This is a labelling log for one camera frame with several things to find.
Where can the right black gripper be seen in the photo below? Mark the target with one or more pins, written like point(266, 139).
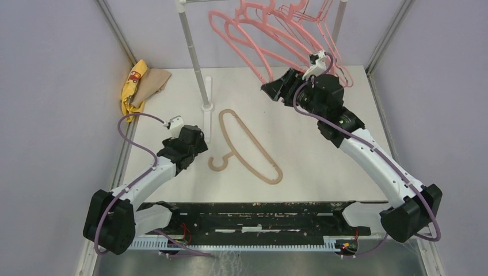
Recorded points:
point(285, 86)

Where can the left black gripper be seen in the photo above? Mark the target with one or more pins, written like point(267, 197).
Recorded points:
point(201, 146)

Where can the pink wire hanger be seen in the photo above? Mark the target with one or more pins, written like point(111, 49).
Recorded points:
point(339, 69)
point(308, 12)
point(306, 32)

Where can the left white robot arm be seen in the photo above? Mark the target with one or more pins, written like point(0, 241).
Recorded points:
point(115, 218)

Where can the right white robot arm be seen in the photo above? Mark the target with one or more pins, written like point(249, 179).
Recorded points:
point(413, 205)

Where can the beige plastic hanger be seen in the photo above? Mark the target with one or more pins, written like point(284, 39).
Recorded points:
point(234, 152)

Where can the beige cloth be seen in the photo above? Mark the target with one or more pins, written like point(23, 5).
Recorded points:
point(153, 81)

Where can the yellow printed cloth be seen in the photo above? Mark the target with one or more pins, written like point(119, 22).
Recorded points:
point(130, 88)

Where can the right rack pole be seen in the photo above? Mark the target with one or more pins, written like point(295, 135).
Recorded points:
point(339, 19)

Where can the rack pole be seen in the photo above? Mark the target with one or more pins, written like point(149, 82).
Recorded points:
point(180, 5)
point(339, 19)

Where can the left rack pole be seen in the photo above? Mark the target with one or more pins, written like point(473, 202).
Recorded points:
point(180, 5)

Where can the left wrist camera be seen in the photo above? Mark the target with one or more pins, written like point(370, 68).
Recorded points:
point(175, 125)

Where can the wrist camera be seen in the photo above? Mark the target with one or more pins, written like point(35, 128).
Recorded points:
point(175, 125)
point(318, 64)

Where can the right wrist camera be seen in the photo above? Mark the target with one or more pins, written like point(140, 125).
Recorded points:
point(318, 64)

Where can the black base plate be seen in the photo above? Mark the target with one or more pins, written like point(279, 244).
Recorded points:
point(260, 223)

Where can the white cable duct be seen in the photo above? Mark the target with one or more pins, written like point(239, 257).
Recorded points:
point(160, 243)

